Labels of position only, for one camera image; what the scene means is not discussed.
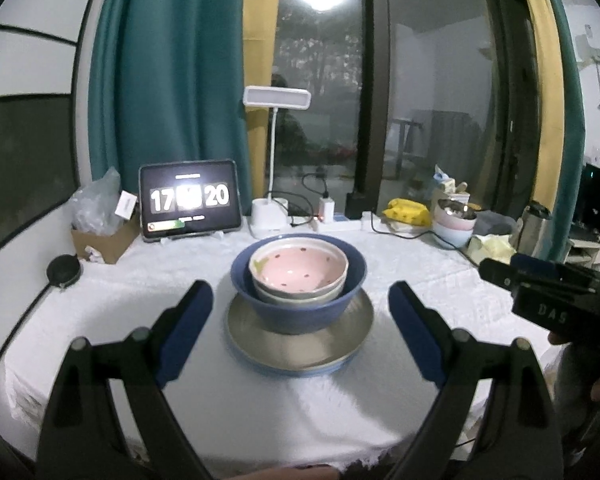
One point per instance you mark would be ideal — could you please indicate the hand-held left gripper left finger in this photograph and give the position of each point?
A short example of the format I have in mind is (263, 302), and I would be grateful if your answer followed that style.
(187, 330)

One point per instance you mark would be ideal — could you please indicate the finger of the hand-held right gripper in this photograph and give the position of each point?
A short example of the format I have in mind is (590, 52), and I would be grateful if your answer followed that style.
(555, 272)
(497, 272)

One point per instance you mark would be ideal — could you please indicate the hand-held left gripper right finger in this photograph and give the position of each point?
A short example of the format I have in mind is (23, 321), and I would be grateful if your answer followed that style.
(415, 335)

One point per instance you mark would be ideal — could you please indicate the grey plate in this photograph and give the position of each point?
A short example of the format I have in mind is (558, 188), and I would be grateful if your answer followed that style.
(260, 345)

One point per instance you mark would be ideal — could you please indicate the cream bowl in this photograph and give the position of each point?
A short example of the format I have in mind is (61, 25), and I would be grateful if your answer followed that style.
(280, 296)

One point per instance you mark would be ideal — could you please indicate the large blue bowl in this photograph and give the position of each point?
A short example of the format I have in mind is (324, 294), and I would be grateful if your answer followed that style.
(300, 317)

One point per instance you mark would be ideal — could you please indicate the blue plate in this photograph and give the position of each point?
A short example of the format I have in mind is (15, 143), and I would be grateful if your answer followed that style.
(305, 371)

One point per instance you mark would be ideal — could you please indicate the pink strawberry bowl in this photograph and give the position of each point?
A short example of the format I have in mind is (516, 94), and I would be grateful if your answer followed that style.
(300, 270)

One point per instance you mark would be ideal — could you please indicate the grey cloth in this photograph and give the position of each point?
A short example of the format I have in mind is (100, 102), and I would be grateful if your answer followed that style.
(492, 222)

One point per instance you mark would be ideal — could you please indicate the steel thermos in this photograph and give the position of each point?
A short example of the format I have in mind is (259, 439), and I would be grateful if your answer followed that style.
(530, 227)

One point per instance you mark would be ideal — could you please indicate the white tablecloth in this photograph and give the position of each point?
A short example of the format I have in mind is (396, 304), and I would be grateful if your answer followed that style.
(130, 280)

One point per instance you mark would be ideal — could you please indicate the blue and white packet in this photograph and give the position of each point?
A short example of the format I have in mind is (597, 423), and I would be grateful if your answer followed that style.
(442, 180)

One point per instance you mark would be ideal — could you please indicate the yellow packet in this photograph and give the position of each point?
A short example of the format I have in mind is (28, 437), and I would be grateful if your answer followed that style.
(407, 212)

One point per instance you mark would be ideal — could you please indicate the cardboard box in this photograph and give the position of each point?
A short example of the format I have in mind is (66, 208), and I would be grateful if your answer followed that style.
(110, 245)

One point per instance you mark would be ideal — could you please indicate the tablet with clock display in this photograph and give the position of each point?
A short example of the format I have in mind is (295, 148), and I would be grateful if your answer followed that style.
(190, 200)

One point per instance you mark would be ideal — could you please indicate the white power strip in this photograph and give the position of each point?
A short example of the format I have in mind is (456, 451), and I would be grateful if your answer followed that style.
(340, 224)

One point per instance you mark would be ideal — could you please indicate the small white box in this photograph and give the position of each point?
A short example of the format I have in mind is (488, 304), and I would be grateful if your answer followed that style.
(126, 205)

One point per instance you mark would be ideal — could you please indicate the black charger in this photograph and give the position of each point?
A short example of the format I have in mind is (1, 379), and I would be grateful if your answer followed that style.
(355, 205)

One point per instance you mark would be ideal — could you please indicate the white charger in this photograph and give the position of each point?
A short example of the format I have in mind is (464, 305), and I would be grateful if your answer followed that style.
(326, 209)

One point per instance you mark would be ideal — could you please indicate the clear plastic bag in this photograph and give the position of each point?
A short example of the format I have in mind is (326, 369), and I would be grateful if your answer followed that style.
(95, 200)

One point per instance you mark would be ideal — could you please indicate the teal curtain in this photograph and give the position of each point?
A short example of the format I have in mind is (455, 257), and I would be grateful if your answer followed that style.
(170, 60)
(567, 110)

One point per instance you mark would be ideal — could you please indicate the yellow curtain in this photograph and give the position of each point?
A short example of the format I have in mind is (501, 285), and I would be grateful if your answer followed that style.
(260, 10)
(535, 60)

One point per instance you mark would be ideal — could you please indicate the white desk lamp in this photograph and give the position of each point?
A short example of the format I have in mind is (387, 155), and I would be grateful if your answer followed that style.
(275, 97)

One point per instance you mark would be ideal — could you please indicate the dark window frame post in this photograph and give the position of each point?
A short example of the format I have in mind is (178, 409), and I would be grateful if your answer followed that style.
(375, 85)

